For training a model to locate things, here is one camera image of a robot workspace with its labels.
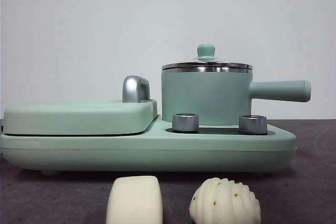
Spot glass lid with green knob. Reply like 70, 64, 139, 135
161, 44, 253, 69

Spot white rectangular steamed bun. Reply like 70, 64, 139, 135
106, 176, 162, 224

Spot white ridged bun green specks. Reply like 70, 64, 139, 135
189, 177, 262, 224

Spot silver control knob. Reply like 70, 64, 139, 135
172, 113, 200, 132
238, 114, 268, 134

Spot green breakfast maker base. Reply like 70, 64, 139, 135
0, 115, 297, 176

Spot green griddle cover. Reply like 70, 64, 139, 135
3, 98, 158, 136

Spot green pot with handle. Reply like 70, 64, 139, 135
161, 67, 312, 126

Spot silver cover handle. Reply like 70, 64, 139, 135
122, 76, 151, 103

